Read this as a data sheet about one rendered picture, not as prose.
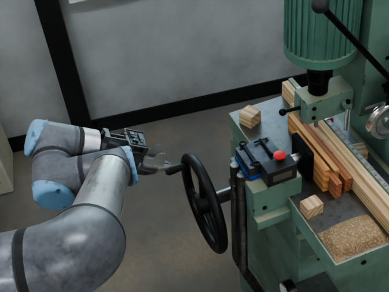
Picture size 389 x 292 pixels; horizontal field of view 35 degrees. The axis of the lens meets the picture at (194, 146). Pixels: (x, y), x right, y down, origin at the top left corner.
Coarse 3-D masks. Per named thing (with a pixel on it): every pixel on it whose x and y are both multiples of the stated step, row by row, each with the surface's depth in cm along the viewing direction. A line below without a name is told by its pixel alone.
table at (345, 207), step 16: (272, 112) 180; (288, 112) 179; (240, 128) 176; (256, 128) 176; (272, 128) 175; (288, 144) 170; (304, 176) 160; (304, 192) 156; (320, 192) 156; (352, 192) 155; (288, 208) 157; (336, 208) 152; (352, 208) 151; (256, 224) 155; (272, 224) 157; (304, 224) 150; (320, 224) 148; (320, 240) 145; (320, 256) 147; (352, 256) 141; (368, 256) 142; (384, 256) 145; (336, 272) 142; (352, 272) 144
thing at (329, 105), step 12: (336, 84) 160; (348, 84) 159; (300, 96) 158; (312, 96) 157; (324, 96) 157; (336, 96) 157; (348, 96) 159; (312, 108) 156; (324, 108) 158; (336, 108) 160; (312, 120) 159
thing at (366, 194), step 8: (312, 128) 168; (344, 160) 158; (352, 168) 155; (352, 184) 154; (360, 184) 151; (360, 192) 152; (368, 192) 149; (368, 200) 149; (376, 200) 147; (368, 208) 150; (376, 208) 146; (384, 208) 145; (376, 216) 147; (384, 216) 144; (384, 224) 145
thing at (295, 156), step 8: (296, 136) 158; (296, 144) 158; (304, 144) 155; (296, 152) 160; (304, 152) 155; (312, 152) 153; (296, 160) 157; (304, 160) 156; (312, 160) 154; (304, 168) 158; (312, 168) 156; (312, 176) 158
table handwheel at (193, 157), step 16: (192, 160) 161; (208, 176) 157; (192, 192) 176; (208, 192) 155; (224, 192) 169; (192, 208) 181; (208, 208) 166; (208, 224) 167; (224, 224) 156; (208, 240) 174; (224, 240) 159
